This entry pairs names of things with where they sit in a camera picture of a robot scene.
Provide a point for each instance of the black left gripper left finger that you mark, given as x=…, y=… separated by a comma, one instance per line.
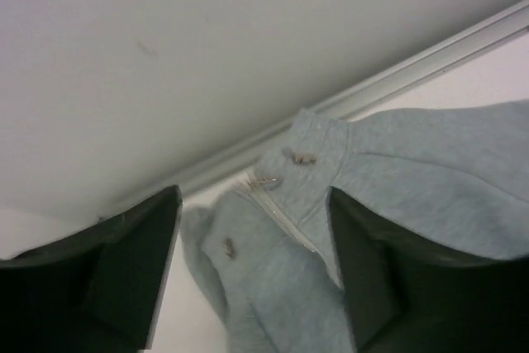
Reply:
x=97, y=290

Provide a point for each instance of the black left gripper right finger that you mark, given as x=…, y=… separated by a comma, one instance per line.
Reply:
x=406, y=293

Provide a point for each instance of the grey zip jacket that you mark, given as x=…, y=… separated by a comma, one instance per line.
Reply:
x=263, y=254

